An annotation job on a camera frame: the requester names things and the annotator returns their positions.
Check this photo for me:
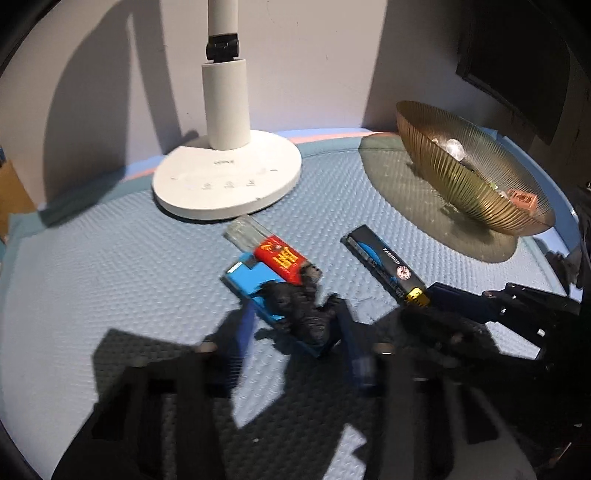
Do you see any white desk lamp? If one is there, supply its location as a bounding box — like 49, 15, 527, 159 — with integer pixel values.
152, 1, 301, 221

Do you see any amber ribbed glass bowl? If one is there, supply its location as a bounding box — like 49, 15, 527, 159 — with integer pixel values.
396, 101, 556, 237

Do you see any red transparent lighter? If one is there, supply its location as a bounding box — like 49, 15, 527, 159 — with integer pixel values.
223, 215, 322, 285

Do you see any orange cigarette box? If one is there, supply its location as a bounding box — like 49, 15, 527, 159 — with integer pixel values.
507, 189, 538, 215

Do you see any black monitor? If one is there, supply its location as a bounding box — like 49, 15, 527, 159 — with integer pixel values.
456, 1, 580, 144

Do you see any brown pencil holder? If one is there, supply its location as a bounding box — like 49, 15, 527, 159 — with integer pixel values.
0, 161, 36, 242

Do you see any light blue textured desk mat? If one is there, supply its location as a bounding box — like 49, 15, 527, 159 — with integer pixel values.
0, 133, 574, 480

